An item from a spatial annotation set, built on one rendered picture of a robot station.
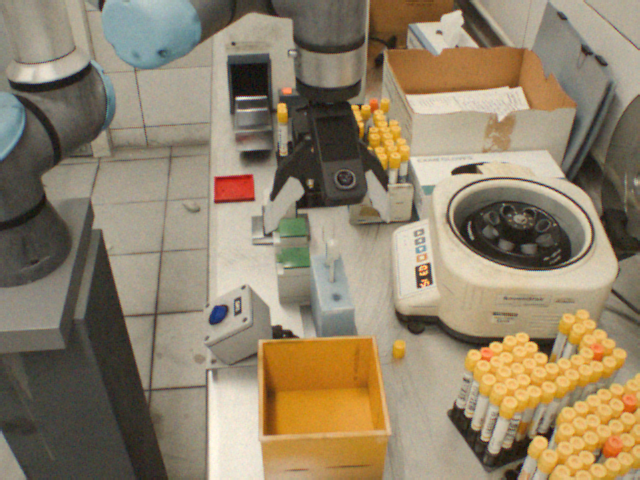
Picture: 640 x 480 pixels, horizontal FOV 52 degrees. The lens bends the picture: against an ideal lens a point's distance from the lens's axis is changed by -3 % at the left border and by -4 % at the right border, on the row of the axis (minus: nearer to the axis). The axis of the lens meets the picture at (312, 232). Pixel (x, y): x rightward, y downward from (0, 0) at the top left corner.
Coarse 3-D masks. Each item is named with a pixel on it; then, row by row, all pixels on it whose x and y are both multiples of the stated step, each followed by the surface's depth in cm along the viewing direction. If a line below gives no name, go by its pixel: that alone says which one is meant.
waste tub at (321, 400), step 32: (288, 352) 78; (320, 352) 78; (352, 352) 78; (288, 384) 82; (320, 384) 82; (352, 384) 82; (288, 416) 80; (320, 416) 80; (352, 416) 80; (384, 416) 69; (288, 448) 68; (320, 448) 68; (352, 448) 69; (384, 448) 69
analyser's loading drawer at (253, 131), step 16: (240, 96) 133; (256, 96) 133; (240, 112) 123; (256, 112) 123; (240, 128) 124; (256, 128) 124; (272, 128) 120; (240, 144) 121; (256, 144) 121; (272, 144) 121
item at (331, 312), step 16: (320, 256) 88; (320, 272) 85; (336, 272) 85; (320, 288) 83; (336, 288) 83; (320, 304) 81; (336, 304) 81; (352, 304) 81; (304, 320) 91; (320, 320) 83; (336, 320) 82; (352, 320) 82; (320, 336) 84
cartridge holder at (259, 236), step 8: (264, 208) 107; (296, 208) 106; (256, 216) 108; (296, 216) 104; (304, 216) 108; (256, 224) 106; (256, 232) 105; (264, 232) 104; (256, 240) 104; (264, 240) 104; (272, 240) 105
